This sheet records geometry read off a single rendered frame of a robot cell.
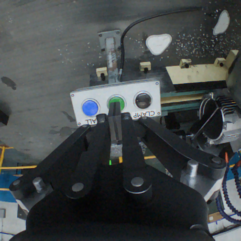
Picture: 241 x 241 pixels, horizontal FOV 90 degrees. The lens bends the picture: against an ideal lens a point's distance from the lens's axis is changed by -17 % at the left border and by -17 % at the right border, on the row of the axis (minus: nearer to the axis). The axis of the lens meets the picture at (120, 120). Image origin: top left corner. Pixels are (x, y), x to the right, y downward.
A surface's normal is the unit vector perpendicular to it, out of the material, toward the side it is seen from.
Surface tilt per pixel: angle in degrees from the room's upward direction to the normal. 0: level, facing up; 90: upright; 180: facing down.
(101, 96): 40
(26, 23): 0
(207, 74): 90
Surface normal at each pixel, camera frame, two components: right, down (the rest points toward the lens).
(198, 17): 0.10, 0.86
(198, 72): -0.09, -0.49
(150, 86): 0.02, 0.35
